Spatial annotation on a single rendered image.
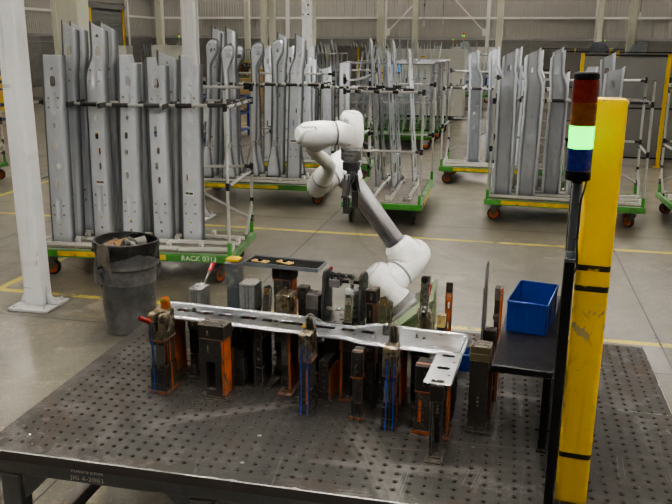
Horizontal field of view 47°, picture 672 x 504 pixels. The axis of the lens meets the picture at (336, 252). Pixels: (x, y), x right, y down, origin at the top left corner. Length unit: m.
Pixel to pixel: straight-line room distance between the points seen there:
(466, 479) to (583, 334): 0.68
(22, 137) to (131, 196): 1.49
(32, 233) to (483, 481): 4.72
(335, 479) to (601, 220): 1.23
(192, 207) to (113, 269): 1.81
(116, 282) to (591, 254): 4.11
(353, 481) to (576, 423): 0.77
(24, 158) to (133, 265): 1.35
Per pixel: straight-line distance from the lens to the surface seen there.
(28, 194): 6.59
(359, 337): 3.12
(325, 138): 3.17
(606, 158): 2.36
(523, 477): 2.84
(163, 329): 3.27
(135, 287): 5.87
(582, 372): 2.54
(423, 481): 2.76
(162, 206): 7.54
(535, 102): 9.92
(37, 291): 6.79
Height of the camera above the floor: 2.15
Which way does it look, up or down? 15 degrees down
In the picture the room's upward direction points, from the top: straight up
